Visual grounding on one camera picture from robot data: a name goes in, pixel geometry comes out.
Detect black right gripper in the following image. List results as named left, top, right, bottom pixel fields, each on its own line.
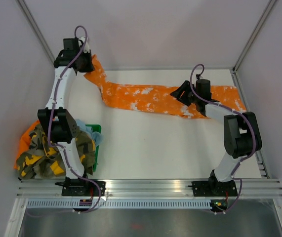
left=170, top=80, right=200, bottom=107

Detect orange white tie-dye trousers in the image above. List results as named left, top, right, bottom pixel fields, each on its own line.
left=83, top=54, right=247, bottom=119

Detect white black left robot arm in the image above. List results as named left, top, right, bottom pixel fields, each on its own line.
left=37, top=36, right=94, bottom=196

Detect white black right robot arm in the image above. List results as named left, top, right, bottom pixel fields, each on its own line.
left=170, top=79, right=262, bottom=196

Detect camouflage trousers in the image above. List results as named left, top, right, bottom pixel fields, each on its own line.
left=16, top=124, right=97, bottom=179

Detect green plastic bin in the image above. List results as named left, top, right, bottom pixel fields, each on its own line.
left=85, top=124, right=103, bottom=172

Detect orange garment in pile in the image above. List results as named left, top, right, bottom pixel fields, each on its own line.
left=14, top=120, right=40, bottom=170

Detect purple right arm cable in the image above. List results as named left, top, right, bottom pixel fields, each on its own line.
left=190, top=64, right=257, bottom=215

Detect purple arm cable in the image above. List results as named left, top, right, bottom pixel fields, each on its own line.
left=27, top=25, right=102, bottom=218
left=190, top=64, right=257, bottom=215

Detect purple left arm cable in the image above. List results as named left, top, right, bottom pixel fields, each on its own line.
left=27, top=25, right=102, bottom=218

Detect left aluminium frame post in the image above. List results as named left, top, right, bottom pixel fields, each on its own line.
left=15, top=0, right=55, bottom=68

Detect aluminium frame post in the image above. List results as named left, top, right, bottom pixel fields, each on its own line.
left=232, top=0, right=278, bottom=74
left=15, top=0, right=55, bottom=68

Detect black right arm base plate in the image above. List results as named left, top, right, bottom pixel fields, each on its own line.
left=189, top=180, right=238, bottom=197

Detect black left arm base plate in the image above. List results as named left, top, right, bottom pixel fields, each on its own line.
left=55, top=179, right=106, bottom=197

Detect right aluminium frame post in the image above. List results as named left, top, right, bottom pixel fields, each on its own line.
left=232, top=0, right=278, bottom=74

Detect aluminium mounting rail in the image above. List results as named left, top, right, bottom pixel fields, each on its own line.
left=15, top=179, right=282, bottom=199

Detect white slotted cable duct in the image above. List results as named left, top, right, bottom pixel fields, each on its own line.
left=27, top=198, right=211, bottom=209

